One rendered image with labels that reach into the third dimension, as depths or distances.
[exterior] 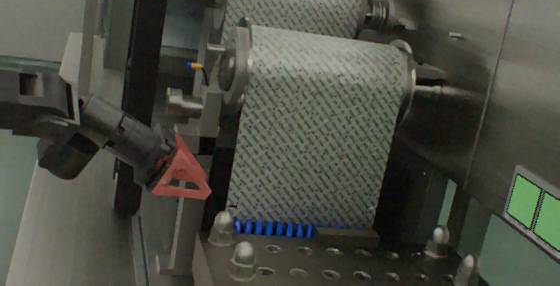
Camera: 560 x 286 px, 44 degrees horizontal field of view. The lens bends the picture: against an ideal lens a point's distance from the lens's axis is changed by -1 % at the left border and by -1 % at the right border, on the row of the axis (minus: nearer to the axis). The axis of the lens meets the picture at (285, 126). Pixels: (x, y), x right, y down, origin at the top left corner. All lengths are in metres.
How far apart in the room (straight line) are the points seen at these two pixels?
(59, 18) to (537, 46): 5.86
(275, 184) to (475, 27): 0.37
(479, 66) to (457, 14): 0.12
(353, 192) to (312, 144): 0.11
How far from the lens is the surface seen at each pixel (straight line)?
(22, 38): 6.63
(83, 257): 1.18
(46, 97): 0.90
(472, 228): 1.36
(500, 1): 1.02
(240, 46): 0.98
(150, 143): 0.95
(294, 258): 0.96
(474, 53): 1.05
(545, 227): 0.87
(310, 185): 1.05
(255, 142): 1.00
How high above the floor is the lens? 1.44
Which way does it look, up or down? 15 degrees down
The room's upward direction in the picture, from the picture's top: 10 degrees clockwise
